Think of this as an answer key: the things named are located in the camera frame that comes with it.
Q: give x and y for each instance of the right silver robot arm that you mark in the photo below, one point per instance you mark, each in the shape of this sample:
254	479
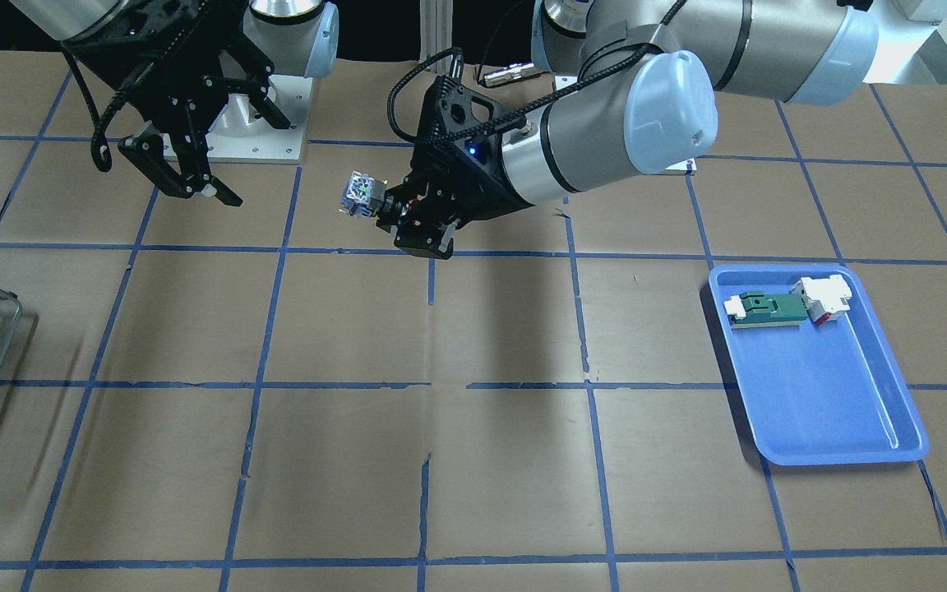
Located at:
300	37

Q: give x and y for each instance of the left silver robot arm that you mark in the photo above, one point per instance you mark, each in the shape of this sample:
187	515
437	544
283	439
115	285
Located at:
805	52

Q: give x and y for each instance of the blue plastic tray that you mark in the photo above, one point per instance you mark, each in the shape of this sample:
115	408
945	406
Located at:
818	395

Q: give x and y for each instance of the red emergency stop button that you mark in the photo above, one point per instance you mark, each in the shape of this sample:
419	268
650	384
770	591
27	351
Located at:
364	196

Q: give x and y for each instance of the aluminium frame post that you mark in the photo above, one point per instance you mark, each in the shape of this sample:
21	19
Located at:
434	26

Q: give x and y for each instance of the white circuit breaker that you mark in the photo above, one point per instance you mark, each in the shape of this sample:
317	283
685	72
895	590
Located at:
825	299

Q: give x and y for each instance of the green relay module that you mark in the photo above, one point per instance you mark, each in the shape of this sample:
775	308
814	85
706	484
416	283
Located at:
759	309

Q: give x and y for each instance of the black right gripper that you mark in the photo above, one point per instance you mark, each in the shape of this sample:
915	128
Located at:
180	76

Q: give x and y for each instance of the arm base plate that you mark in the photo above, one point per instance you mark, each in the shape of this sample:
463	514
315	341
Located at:
683	164
241	136

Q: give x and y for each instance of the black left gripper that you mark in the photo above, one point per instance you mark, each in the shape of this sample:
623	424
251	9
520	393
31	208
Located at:
473	196

